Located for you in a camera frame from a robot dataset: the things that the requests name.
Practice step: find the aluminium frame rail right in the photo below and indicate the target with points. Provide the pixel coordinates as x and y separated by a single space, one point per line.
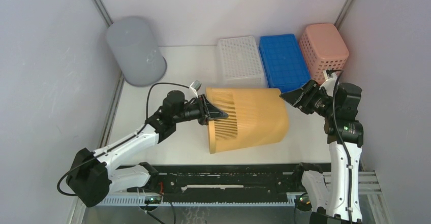
343 13

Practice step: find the white perforated plastic basket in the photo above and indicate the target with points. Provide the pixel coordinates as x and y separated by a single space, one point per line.
239 63

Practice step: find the yellow ribbed waste bin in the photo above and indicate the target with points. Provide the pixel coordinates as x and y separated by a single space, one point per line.
256 116

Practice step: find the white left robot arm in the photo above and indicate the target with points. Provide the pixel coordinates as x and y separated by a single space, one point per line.
95 174

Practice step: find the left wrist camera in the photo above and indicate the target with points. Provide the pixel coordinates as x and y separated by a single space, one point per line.
194 88

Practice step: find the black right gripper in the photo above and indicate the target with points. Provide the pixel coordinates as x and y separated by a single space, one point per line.
298 98

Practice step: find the aluminium frame rail left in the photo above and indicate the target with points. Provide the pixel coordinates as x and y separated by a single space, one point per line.
106 80

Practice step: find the grey bin liner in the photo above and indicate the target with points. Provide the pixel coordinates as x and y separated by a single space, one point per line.
136 51

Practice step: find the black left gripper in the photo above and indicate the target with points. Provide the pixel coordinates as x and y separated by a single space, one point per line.
207 110

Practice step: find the aluminium frame rail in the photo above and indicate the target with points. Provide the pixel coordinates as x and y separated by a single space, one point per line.
343 13
106 80

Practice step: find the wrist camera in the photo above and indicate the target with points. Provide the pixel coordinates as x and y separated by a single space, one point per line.
330 77
194 88

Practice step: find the blue compartment tray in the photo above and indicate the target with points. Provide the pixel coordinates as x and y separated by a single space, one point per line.
283 62

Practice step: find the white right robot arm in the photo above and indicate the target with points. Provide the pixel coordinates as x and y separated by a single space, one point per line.
339 201

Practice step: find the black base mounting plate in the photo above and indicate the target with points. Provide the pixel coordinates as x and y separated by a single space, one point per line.
226 182

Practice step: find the white slotted cable duct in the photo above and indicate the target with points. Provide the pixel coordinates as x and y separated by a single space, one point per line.
156 201

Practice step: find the pink perforated plastic basket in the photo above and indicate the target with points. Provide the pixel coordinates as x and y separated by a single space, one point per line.
323 48

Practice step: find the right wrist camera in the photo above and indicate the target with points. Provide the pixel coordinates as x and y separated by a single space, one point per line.
330 77

